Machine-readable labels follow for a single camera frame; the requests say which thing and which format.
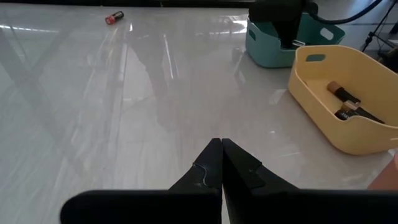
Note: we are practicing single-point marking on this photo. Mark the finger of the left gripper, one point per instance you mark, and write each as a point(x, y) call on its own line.
point(286, 34)

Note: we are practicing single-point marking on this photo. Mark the silver black battery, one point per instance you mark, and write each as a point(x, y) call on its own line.
point(301, 43)

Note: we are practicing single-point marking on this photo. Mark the black tripod stand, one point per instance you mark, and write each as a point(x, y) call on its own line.
point(370, 39)

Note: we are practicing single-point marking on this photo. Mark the yellow plastic bin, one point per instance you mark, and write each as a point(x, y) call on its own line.
point(314, 102)

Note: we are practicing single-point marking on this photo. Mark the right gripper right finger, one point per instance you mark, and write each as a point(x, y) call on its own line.
point(264, 205)

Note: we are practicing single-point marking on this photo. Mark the copper black Duracell battery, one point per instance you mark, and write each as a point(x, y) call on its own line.
point(370, 115)
point(345, 93)
point(343, 115)

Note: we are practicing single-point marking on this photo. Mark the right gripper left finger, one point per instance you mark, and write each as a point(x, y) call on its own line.
point(186, 205)

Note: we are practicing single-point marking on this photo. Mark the teal plastic bin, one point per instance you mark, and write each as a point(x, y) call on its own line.
point(267, 53)

